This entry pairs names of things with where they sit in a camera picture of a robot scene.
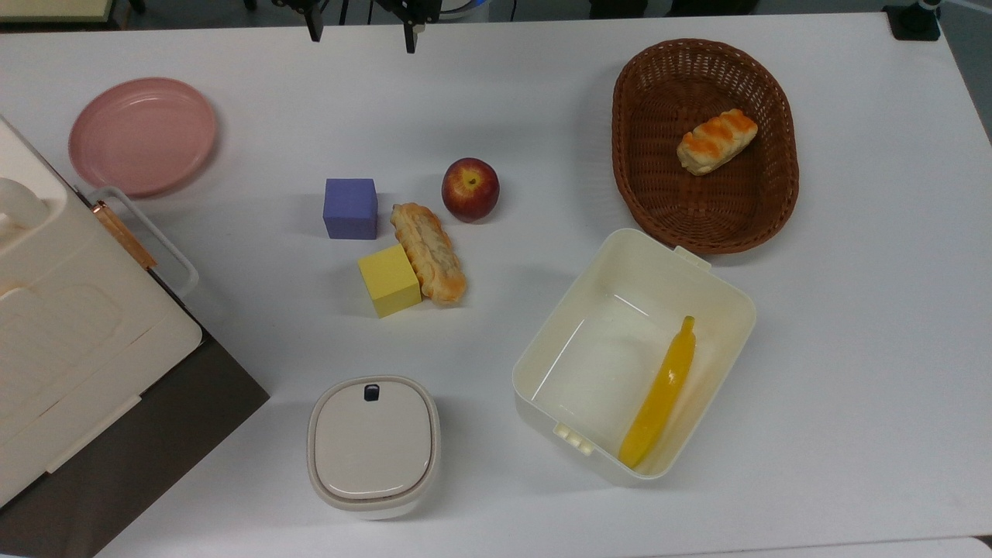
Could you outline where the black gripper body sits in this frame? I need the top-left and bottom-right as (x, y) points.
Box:
(271, 0), (444, 26)

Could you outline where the red apple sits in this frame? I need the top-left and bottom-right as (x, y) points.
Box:
(441, 157), (501, 223)

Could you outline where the cream plastic open container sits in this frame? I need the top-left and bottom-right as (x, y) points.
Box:
(511, 228), (758, 487)

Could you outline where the purple foam cube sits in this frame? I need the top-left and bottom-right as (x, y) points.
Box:
(322, 178), (379, 241)

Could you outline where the pink plate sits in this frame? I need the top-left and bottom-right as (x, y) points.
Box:
(68, 77), (219, 198)

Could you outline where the long flaky pastry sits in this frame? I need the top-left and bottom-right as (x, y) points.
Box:
(389, 202), (469, 306)

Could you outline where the yellow foam cube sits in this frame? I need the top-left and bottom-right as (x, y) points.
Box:
(357, 243), (423, 319)

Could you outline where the pale green board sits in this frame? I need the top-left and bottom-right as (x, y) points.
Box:
(0, 0), (117, 24)

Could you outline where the small glazed bread roll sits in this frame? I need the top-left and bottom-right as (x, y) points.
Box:
(677, 108), (760, 177)

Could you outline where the brown wicker basket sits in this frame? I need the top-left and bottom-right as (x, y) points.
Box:
(611, 38), (801, 256)

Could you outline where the small lidded cream bin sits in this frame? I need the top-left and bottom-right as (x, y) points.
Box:
(307, 375), (442, 521)

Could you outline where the yellow banana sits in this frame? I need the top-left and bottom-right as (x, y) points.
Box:
(618, 315), (697, 469)

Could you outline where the cream box appliance with handles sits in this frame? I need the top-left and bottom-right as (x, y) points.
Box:
(0, 116), (205, 510)

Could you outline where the black camera stand base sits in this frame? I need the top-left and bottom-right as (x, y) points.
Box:
(883, 0), (944, 42)

